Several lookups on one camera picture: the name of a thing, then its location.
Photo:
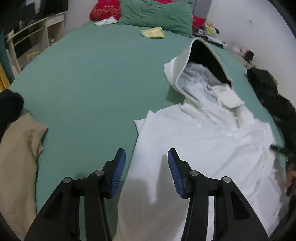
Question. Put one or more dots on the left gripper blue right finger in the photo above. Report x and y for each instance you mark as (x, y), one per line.
(180, 171)

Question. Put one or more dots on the white nightstand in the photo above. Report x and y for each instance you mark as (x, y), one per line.
(242, 54)

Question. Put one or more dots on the white packet near pillow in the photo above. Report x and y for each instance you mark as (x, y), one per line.
(108, 21)

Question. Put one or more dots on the white hooded jacket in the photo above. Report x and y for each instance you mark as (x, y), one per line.
(221, 129)

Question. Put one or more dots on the black clothes pile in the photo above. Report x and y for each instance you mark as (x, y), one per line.
(280, 108)

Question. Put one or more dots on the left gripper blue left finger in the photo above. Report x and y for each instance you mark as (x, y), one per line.
(113, 171)

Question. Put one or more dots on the beige folded garment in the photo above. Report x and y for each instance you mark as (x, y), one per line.
(21, 145)

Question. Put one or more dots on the green pillow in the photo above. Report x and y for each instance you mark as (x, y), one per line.
(176, 17)

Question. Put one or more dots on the red quilt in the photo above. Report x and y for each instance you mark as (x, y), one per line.
(111, 8)

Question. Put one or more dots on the stack of books and papers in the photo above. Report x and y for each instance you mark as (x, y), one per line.
(213, 40)

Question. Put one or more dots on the person's right hand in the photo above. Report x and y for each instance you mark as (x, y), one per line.
(290, 174)

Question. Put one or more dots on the green bed sheet mattress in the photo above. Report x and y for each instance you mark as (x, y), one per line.
(89, 89)

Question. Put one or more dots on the yellow packet on bed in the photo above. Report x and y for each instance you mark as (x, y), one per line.
(153, 33)

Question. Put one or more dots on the snack bag at bedside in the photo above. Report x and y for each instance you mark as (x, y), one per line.
(209, 29)

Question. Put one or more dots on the trash bin with bag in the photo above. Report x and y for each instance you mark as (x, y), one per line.
(31, 56)

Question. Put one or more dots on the white wooden desk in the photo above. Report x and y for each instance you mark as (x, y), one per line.
(36, 37)

